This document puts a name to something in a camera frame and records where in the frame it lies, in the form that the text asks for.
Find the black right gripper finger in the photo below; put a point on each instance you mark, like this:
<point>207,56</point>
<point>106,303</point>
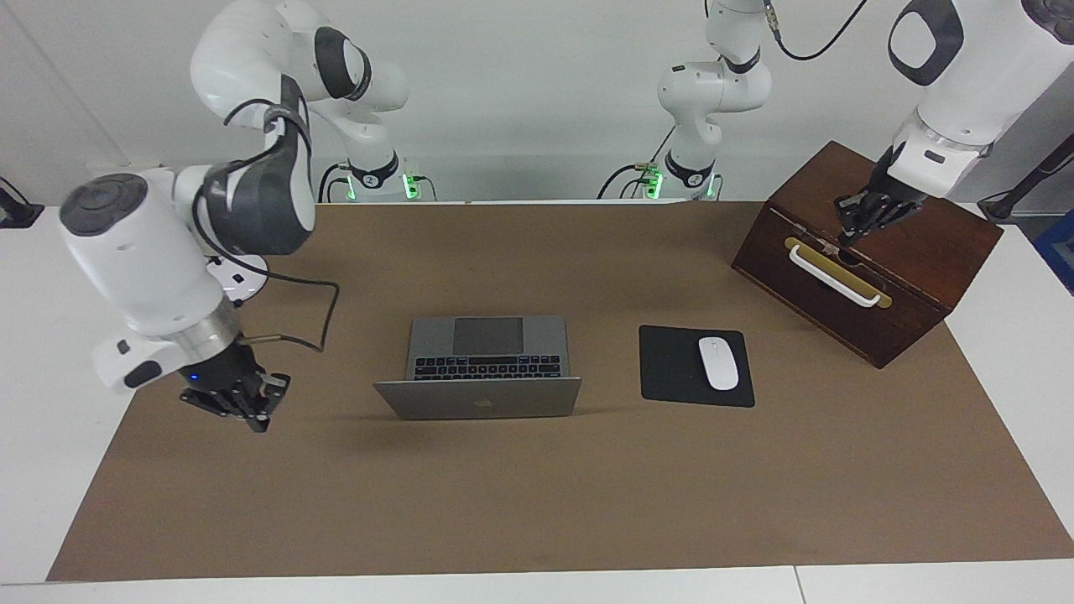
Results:
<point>268,390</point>
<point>245,413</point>

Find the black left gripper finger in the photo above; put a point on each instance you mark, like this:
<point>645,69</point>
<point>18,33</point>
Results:
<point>864,231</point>
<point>854,210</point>

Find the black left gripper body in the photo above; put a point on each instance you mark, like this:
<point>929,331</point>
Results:
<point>894,197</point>

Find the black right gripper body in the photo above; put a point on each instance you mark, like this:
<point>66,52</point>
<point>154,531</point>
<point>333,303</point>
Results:
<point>218,377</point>

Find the grey aluminium laptop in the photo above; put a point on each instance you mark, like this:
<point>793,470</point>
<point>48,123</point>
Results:
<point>478,398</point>

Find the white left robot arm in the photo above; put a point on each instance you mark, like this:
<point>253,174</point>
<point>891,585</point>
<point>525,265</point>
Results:
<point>713,92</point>

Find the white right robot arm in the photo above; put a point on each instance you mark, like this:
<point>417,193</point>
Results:
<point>143,243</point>

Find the dark brown wooden box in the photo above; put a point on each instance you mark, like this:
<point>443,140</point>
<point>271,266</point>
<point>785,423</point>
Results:
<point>914,260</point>

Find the white desk lamp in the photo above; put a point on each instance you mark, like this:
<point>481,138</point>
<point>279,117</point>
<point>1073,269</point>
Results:
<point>247,281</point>

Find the black tripod stand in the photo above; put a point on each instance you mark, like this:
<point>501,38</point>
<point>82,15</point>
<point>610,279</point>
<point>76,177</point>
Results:
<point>1019,193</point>

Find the blue crate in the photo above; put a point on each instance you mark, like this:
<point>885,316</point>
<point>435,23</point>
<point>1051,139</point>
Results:
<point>1059,252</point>

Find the white computer mouse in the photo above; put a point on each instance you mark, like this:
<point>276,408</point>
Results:
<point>718,365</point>

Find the black mouse pad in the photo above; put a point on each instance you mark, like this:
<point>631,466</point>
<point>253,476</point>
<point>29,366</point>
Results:
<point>671,369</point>

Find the brown paper table mat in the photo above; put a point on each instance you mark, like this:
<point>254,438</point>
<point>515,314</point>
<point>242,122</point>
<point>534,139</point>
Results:
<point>537,495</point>

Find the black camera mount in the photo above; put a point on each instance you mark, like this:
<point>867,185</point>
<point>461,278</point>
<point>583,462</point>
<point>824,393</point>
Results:
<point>17,214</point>

